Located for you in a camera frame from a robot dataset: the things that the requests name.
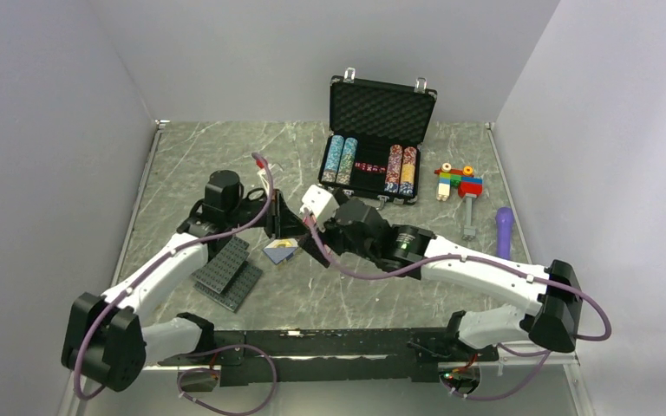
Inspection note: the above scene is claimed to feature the lower dark grey baseplate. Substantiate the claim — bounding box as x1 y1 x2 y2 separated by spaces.
193 262 263 313

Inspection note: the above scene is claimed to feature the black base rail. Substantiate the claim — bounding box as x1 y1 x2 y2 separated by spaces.
71 327 578 387

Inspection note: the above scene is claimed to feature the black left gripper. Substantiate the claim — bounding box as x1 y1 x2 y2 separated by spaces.
225 188 310 239

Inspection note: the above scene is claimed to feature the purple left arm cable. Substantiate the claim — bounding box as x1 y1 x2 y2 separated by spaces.
72 152 279 416

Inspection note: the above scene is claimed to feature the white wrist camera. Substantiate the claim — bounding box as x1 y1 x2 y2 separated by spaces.
299 185 339 230
256 160 284 190

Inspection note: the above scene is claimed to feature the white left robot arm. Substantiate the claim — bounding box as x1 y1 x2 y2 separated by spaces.
61 161 305 400

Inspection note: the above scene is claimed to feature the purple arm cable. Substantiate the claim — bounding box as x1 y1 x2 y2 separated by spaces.
304 209 613 402
72 152 279 416

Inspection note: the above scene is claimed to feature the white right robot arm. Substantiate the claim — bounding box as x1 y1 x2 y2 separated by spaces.
300 185 583 361

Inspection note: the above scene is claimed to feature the colourful toy brick figure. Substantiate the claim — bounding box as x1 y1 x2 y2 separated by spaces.
434 162 483 241

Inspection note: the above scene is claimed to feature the yellow and blue chip stack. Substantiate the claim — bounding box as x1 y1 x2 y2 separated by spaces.
399 146 418 197

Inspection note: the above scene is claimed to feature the black poker chip case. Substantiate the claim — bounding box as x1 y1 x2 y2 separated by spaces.
317 68 438 205

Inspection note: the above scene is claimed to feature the purple toy microphone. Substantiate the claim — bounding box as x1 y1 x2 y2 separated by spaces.
494 206 515 260

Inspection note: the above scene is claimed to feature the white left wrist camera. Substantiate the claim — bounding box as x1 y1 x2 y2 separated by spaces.
256 160 284 190

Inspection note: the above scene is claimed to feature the purple red blue chip stack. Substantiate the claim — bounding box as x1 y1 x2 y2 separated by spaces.
384 145 403 194

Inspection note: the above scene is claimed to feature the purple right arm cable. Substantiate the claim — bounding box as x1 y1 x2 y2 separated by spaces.
304 209 613 402

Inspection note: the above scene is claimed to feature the green and grey chip stack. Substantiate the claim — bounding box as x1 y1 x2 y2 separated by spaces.
336 137 358 185

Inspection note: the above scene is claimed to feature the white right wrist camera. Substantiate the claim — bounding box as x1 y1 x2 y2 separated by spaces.
299 185 339 230

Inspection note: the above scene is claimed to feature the large dark grey baseplate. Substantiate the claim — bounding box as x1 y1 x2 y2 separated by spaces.
191 237 249 295

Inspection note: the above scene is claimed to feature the blue and grey chip stack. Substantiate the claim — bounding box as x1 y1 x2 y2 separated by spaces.
321 135 345 182

